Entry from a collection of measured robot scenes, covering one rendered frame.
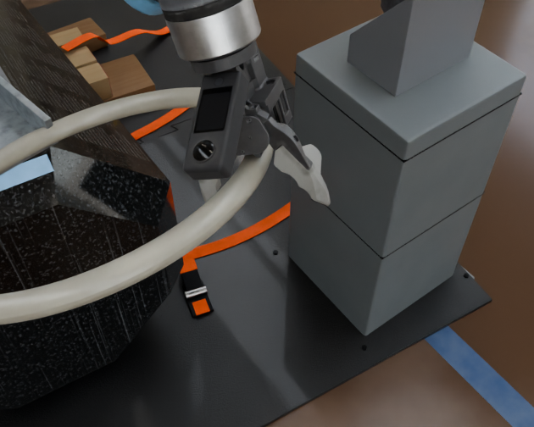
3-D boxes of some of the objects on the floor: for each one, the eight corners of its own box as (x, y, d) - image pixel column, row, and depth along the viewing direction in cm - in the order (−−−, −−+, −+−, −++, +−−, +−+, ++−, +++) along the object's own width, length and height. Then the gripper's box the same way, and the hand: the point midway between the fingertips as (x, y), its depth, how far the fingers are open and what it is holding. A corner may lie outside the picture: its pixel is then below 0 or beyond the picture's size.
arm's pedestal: (374, 191, 249) (411, -15, 184) (474, 280, 223) (559, 76, 158) (266, 254, 230) (266, 49, 165) (363, 359, 204) (408, 165, 139)
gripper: (321, 13, 69) (358, 173, 80) (160, 42, 77) (214, 184, 87) (301, 47, 63) (344, 215, 73) (126, 74, 70) (189, 223, 81)
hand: (267, 213), depth 78 cm, fingers open, 14 cm apart
